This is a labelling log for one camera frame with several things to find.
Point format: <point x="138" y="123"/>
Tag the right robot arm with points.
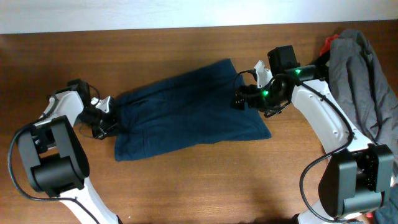
<point x="358" y="177"/>

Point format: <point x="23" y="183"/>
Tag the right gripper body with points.
<point x="258" y="98"/>

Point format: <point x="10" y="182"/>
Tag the dark teal garment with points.
<point x="388" y="213"/>

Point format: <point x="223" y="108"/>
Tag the navy blue shorts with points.
<point x="183" y="111"/>

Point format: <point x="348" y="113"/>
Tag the red garment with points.
<point x="327" y="44"/>

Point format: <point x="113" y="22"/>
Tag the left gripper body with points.
<point x="102" y="124"/>

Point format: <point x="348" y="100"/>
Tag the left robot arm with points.
<point x="53" y="159"/>

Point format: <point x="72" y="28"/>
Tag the grey garment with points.
<point x="361" y="89"/>

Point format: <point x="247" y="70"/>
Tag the black garment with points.
<point x="322" y="66"/>

